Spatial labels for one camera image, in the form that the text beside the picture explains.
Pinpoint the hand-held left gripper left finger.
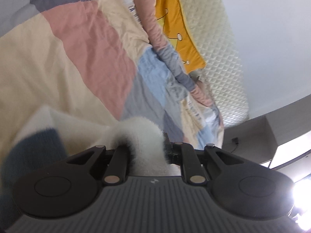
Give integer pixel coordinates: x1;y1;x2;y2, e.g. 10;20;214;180
66;145;133;184

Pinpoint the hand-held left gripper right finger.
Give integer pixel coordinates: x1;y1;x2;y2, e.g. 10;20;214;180
164;133;240;184

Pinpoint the cream blue striped fleece sweater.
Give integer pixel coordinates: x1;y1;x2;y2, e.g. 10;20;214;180
0;105;181;224

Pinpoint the grey wooden cabinet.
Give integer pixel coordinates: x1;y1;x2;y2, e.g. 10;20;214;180
222;95;311;185

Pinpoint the cream quilted headboard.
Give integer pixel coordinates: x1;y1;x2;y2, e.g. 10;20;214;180
178;0;251;129

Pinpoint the patchwork quilt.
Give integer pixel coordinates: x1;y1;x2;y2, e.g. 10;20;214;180
0;0;225;151

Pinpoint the yellow crown print pillow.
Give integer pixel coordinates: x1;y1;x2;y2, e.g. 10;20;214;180
154;0;207;74

